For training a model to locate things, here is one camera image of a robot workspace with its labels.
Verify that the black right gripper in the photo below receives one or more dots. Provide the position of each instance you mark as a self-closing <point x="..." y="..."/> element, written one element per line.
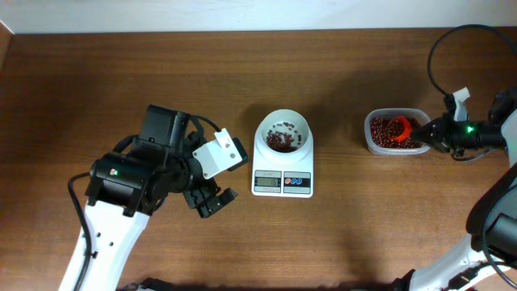
<point x="443" y="134"/>

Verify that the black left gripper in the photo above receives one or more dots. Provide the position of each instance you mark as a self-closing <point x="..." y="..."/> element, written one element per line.
<point x="208" y="208"/>

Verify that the red measuring scoop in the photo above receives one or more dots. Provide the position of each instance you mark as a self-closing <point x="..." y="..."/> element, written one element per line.
<point x="399" y="129"/>

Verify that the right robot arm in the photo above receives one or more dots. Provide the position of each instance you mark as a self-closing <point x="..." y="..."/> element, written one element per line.
<point x="489" y="246"/>

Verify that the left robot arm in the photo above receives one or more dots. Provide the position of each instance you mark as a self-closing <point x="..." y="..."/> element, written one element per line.
<point x="131" y="182"/>

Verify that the white digital kitchen scale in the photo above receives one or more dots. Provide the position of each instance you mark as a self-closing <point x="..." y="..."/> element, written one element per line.
<point x="278" y="174"/>

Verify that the clear plastic container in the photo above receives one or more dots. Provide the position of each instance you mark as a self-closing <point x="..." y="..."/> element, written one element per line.
<point x="419" y="115"/>

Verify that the red adzuki beans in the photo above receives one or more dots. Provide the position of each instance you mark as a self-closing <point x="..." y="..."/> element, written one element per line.
<point x="380" y="134"/>

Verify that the beans in white bowl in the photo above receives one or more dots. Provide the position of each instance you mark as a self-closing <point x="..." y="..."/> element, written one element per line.
<point x="284" y="137"/>

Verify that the white round bowl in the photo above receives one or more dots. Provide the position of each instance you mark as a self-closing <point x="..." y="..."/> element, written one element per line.
<point x="284" y="115"/>

